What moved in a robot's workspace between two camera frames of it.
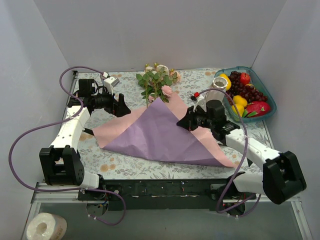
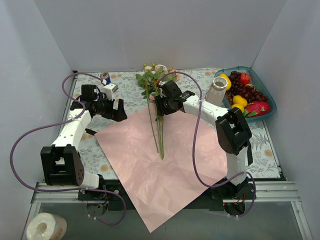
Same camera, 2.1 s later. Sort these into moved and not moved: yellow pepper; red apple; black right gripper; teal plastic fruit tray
Moved: black right gripper
Not moved: teal plastic fruit tray; red apple; yellow pepper
